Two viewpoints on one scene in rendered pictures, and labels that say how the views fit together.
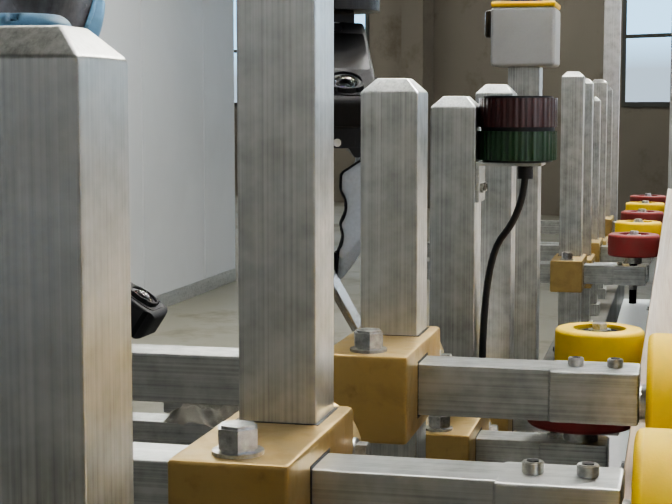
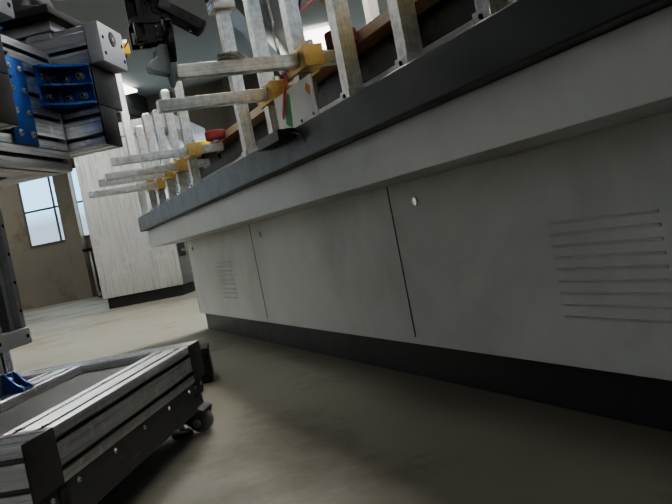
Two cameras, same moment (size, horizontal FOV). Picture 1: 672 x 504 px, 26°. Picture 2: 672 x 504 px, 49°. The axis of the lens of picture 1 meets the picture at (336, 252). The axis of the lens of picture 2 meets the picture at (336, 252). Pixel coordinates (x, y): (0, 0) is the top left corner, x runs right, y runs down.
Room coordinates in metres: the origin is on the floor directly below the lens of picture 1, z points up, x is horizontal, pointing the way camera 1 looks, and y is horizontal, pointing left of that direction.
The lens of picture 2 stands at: (-0.32, 0.98, 0.45)
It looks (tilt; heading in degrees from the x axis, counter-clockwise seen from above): 2 degrees down; 324
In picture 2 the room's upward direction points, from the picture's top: 11 degrees counter-clockwise
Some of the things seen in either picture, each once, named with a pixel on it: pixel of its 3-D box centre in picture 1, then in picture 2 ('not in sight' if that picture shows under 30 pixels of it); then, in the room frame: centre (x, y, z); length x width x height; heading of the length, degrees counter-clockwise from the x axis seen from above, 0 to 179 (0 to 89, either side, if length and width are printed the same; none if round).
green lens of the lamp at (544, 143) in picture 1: (517, 145); not in sight; (1.12, -0.14, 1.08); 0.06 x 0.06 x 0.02
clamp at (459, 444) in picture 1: (452, 446); (304, 62); (1.11, -0.09, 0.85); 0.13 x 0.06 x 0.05; 167
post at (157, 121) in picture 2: (589, 220); (165, 161); (2.83, -0.49, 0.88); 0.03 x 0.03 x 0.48; 77
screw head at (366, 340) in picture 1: (368, 340); not in sight; (0.81, -0.02, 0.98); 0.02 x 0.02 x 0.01
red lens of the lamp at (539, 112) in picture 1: (518, 112); not in sight; (1.12, -0.14, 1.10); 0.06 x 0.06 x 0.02
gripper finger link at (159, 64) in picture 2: not in sight; (162, 65); (1.15, 0.25, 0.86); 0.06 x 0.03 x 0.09; 77
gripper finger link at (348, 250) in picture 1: (352, 216); not in sight; (1.11, -0.01, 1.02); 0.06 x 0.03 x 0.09; 7
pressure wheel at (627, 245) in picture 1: (633, 267); (217, 144); (2.28, -0.47, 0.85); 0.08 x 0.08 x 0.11
